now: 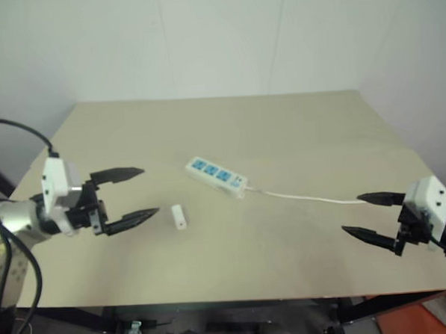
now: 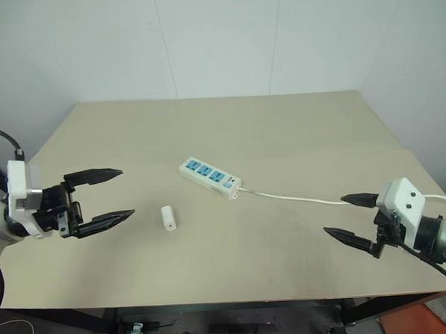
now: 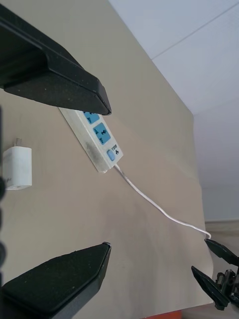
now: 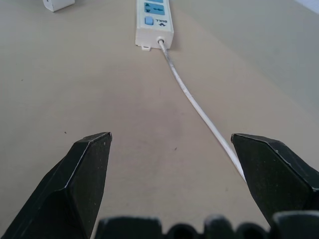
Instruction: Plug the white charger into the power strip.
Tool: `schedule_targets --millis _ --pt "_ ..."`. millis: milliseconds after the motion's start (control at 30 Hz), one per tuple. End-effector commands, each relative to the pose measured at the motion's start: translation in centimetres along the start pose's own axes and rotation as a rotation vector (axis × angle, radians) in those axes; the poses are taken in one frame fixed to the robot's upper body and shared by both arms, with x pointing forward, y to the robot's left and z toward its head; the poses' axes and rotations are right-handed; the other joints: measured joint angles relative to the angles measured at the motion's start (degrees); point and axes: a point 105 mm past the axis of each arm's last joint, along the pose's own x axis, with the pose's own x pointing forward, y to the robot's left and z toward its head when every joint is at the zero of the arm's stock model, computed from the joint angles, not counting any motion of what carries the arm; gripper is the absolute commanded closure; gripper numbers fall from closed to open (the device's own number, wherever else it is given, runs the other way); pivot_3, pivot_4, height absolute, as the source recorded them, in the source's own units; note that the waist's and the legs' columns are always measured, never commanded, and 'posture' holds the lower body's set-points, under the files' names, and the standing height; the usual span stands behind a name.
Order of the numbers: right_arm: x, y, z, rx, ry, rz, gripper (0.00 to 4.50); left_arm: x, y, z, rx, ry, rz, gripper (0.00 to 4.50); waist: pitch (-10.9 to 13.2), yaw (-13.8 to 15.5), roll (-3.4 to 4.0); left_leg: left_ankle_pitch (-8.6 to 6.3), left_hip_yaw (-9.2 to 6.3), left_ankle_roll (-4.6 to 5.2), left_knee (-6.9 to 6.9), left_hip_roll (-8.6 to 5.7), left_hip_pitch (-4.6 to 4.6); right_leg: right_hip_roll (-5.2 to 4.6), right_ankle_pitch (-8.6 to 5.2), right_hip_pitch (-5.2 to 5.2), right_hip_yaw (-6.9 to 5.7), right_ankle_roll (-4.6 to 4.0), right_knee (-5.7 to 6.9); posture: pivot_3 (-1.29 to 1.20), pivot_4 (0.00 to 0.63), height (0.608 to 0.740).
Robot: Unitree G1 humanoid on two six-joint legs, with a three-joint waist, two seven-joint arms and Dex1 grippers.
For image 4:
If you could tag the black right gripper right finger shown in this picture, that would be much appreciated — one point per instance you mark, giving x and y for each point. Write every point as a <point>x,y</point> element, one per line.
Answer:
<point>276,174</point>

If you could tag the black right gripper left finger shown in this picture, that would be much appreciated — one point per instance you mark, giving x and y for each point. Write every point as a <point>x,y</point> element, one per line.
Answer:
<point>74,184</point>

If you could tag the white power strip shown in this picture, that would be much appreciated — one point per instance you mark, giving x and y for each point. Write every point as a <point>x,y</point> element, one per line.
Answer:
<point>154,22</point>

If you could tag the white plug adapter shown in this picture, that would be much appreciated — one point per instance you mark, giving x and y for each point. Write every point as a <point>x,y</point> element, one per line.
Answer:
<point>57,4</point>

